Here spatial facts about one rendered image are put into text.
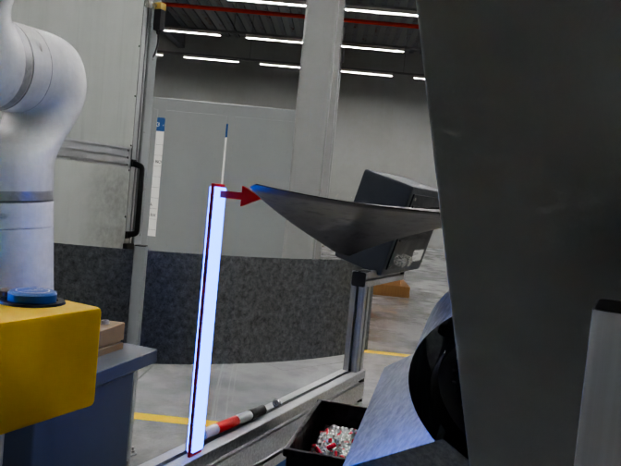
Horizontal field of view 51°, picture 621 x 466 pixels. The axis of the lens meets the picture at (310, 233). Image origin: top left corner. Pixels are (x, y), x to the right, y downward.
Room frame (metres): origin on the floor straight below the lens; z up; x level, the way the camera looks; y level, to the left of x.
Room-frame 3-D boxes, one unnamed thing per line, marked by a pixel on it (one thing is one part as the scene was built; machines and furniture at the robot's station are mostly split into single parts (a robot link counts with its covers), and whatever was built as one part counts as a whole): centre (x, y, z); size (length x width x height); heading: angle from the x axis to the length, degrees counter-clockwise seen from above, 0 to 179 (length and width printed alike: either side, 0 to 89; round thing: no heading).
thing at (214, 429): (0.90, 0.08, 0.87); 0.14 x 0.01 x 0.01; 150
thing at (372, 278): (1.36, -0.15, 1.04); 0.24 x 0.03 x 0.03; 154
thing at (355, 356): (1.27, -0.11, 0.96); 0.03 x 0.03 x 0.20; 64
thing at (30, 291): (0.57, 0.24, 1.08); 0.04 x 0.04 x 0.02
